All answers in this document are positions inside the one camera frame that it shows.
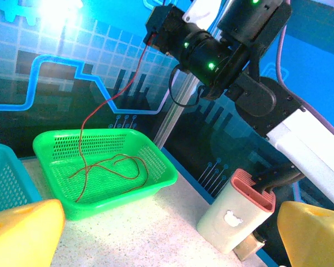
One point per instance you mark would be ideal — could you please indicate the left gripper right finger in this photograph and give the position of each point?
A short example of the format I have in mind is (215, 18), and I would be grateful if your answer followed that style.
(314, 236)

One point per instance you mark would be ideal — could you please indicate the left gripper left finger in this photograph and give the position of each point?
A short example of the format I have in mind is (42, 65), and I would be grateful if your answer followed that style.
(22, 233)

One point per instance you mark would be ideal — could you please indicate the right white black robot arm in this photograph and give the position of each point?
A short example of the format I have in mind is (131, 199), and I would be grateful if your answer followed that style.
(309, 144)

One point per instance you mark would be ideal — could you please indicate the teal plastic basket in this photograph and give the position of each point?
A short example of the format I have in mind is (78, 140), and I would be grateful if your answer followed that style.
(5, 178)

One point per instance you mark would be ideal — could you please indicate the small beige black-topped object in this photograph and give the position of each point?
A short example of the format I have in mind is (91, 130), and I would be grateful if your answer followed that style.
(247, 249)

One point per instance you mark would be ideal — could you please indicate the beige utensil holder terracotta rim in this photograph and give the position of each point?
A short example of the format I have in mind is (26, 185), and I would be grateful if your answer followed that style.
(233, 217)

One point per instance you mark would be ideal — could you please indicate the green plastic basket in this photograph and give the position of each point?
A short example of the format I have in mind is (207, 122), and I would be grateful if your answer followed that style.
(114, 203)

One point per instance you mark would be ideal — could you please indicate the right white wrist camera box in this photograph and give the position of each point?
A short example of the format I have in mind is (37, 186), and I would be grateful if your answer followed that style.
(200, 11)

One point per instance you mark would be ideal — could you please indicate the aluminium frame post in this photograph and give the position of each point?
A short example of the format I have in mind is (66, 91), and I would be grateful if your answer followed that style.
(172, 116)

